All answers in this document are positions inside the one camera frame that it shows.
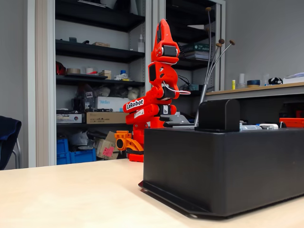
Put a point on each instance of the red rounded object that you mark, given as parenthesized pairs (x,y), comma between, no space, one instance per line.
(59,69)

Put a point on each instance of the white printed carton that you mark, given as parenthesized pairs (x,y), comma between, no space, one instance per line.
(69,118)

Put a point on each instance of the brown tape roll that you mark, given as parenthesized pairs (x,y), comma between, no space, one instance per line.
(73,71)

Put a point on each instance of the white crumpled bag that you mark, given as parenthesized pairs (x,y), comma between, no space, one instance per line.
(133,92)
(103,91)

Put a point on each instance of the small wooden box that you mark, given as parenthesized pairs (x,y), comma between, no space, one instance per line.
(105,74)

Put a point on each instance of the black white plush toy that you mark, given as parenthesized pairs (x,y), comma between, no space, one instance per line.
(275,81)

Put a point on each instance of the dark grey small box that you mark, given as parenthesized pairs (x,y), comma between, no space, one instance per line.
(72,39)

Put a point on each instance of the blue capped jar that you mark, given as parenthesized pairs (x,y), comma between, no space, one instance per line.
(123,72)

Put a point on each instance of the long brown cardboard box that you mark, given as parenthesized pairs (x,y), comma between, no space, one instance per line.
(107,118)

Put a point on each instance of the cardboard box pink label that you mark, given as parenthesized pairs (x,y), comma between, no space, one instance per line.
(107,149)

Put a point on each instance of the red display module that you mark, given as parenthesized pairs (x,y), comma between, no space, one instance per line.
(293,122)

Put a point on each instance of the red table clamp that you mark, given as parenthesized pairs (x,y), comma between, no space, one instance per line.
(136,158)

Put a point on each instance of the blue plastic crate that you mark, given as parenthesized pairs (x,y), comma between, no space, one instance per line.
(83,156)
(62,149)

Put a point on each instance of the white Weller box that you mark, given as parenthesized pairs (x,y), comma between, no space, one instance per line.
(111,104)

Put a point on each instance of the orange table clamp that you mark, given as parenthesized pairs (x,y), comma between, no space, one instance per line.
(123,142)

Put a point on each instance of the white crumpled cloth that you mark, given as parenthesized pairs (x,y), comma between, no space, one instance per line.
(121,77)

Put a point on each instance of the grey metal shelf cabinet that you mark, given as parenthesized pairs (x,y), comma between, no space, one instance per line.
(45,95)
(159,9)

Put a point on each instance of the white tape roll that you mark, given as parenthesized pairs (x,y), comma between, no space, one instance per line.
(89,70)

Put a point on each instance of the red robot arm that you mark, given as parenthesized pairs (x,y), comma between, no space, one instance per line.
(154,93)

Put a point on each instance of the black rounded post block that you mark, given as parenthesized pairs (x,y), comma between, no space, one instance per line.
(218,116)

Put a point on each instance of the white plastic bottle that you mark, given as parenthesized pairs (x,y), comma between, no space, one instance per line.
(141,45)

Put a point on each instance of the metal chair frame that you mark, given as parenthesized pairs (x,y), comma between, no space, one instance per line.
(19,154)

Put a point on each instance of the white paper stack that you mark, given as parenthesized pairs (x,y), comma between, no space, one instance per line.
(295,77)

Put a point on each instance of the small flat cardboard box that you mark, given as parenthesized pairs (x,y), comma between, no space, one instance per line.
(101,44)

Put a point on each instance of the wooden office desk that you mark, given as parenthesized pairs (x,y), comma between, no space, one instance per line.
(261,92)

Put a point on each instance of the grey stacked booklets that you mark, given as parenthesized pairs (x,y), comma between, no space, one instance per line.
(197,55)

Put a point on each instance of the metal coat stand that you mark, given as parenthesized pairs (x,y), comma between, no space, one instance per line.
(202,97)

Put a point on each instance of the black probe bracket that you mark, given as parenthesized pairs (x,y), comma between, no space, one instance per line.
(175,120)

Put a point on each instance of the green electronics box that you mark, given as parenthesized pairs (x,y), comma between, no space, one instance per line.
(194,87)

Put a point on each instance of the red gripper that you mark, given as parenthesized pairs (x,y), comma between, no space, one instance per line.
(170,50)

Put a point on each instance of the black task board box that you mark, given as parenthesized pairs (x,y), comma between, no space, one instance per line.
(213,171)

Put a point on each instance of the silver metal hinge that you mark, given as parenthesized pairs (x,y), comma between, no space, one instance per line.
(249,127)

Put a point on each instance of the yellow glue stick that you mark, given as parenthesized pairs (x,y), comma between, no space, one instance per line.
(233,84)

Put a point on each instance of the dark office chair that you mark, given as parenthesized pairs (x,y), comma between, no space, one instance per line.
(8,137)

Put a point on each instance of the black machine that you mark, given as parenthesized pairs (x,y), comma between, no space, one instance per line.
(82,99)

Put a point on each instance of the green book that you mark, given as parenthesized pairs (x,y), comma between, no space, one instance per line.
(197,47)

